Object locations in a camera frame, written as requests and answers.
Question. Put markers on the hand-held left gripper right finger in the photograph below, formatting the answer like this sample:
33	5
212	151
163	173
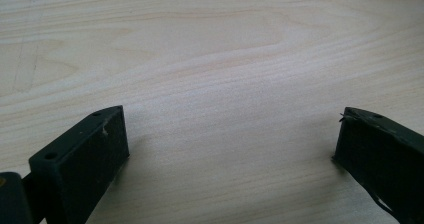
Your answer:
383	157

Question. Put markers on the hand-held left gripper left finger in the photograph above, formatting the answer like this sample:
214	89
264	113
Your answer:
80	164

